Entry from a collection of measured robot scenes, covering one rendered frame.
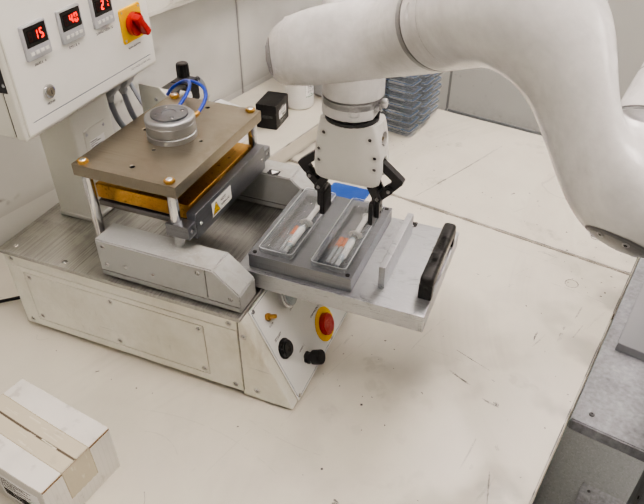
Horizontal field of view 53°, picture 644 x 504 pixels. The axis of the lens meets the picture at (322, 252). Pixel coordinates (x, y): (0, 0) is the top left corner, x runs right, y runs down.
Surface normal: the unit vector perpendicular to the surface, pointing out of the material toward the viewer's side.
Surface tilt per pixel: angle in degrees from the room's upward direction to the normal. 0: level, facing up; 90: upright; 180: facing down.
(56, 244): 0
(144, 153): 0
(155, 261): 90
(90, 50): 90
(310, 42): 73
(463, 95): 90
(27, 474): 2
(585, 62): 68
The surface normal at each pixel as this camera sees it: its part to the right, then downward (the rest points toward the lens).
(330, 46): -0.47, 0.31
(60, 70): 0.93, 0.23
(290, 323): 0.84, -0.13
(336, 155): -0.43, 0.58
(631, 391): 0.00, -0.79
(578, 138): -0.91, 0.25
